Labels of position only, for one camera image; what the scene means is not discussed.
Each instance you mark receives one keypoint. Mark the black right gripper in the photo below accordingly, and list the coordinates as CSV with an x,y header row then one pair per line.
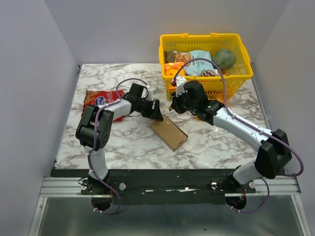
x,y
178,103

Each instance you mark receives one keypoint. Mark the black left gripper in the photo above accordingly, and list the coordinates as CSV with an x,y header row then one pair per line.
x,y
155,113

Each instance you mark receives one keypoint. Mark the brown cardboard express box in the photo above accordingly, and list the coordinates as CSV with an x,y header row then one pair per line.
x,y
169,133

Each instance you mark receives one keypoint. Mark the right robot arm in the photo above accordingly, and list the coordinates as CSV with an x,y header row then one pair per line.
x,y
271,146

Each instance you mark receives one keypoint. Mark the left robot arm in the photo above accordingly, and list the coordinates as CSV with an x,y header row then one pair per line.
x,y
93,131

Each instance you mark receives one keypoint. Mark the orange Scrub Daddy sponge box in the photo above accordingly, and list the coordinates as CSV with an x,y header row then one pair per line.
x,y
170,69

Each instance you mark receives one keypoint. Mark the light blue cassava chips bag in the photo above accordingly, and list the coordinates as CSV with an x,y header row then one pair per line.
x,y
195,67

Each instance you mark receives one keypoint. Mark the red snack bag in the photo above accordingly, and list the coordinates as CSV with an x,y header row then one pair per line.
x,y
99,98

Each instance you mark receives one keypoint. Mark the green netted melon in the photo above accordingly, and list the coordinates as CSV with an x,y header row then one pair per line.
x,y
224,59

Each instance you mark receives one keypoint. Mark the yellow plastic shopping basket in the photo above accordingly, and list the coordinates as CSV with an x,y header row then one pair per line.
x,y
215,87

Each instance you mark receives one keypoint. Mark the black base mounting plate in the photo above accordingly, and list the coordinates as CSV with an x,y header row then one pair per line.
x,y
216,187

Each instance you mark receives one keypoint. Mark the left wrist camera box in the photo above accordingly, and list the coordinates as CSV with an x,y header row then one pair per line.
x,y
151,91

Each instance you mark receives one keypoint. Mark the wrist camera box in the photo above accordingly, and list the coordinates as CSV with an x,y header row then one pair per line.
x,y
179,83
151,91

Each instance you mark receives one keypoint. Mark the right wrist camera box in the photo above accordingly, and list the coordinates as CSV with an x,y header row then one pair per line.
x,y
179,83

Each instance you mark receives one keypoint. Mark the aluminium frame rail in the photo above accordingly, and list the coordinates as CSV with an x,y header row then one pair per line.
x,y
62,187

